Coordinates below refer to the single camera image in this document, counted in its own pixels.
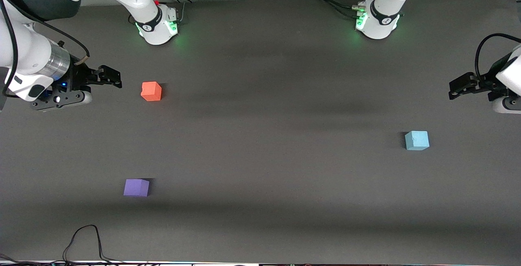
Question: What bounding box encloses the light blue foam block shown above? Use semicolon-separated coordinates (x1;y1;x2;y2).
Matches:
405;130;430;151

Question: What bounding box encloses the orange foam block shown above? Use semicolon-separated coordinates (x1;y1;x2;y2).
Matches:
141;81;162;102

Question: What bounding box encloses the purple foam block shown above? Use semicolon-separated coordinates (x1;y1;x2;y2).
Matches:
123;178;150;197

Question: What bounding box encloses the dark grey table mat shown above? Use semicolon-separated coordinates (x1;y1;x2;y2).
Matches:
0;0;521;265

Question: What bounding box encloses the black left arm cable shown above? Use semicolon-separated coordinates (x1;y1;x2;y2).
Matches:
475;33;521;80

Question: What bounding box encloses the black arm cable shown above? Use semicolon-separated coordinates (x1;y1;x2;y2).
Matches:
0;0;90;98
475;33;521;80

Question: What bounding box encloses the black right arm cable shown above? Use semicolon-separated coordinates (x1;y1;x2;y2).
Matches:
0;0;90;98

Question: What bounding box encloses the black looped cable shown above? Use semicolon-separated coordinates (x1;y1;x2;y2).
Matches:
62;224;125;265

